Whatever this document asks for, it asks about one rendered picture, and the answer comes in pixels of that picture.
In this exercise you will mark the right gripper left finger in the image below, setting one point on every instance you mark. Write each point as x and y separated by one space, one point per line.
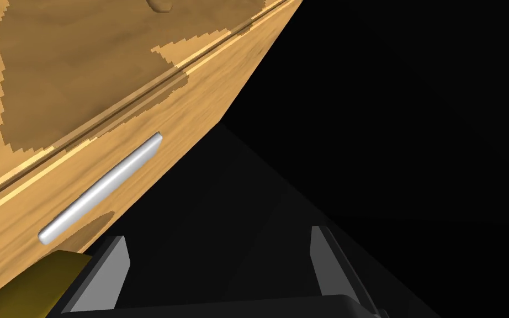
104 282

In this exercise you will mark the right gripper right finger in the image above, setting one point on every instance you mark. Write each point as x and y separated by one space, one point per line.
332 269

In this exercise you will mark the light wooden drawer front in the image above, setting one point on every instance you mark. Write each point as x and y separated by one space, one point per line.
73 66
184 115

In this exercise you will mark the light wooden drawer cabinet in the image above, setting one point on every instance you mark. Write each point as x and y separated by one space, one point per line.
201 53

